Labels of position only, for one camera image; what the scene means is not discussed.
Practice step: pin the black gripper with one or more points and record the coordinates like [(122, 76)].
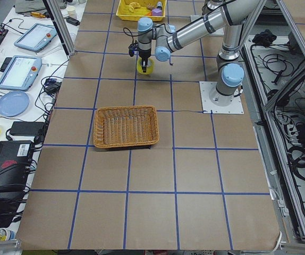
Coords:
[(143, 54)]

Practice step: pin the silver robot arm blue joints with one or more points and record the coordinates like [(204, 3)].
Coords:
[(229, 15)]

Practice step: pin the purple toy block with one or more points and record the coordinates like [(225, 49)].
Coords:
[(157, 12)]

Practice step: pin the yellow plastic bin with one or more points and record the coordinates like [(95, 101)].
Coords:
[(125, 14)]

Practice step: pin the woven wicker basket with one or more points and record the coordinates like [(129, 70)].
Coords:
[(125, 126)]

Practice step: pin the white paper cup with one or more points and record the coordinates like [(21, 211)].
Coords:
[(71, 10)]

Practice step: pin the upper teach pendant tablet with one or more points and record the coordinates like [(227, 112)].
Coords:
[(36, 38)]

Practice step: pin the teach pendant tablet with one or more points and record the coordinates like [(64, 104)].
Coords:
[(20, 73), (36, 38)]

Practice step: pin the black cloth bundle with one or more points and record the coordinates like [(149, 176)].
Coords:
[(265, 38)]

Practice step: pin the lower teach pendant tablet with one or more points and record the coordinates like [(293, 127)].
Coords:
[(20, 73)]

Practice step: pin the blue plastic plate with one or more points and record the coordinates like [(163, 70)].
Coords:
[(13, 103)]

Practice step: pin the black power adapter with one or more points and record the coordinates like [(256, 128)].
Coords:
[(26, 129)]

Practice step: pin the black computer box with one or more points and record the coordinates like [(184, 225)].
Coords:
[(15, 160)]

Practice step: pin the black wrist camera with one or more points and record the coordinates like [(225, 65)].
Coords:
[(132, 48)]

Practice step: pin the aluminium frame post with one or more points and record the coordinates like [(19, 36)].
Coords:
[(60, 25)]

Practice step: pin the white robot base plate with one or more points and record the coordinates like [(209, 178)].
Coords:
[(215, 103)]

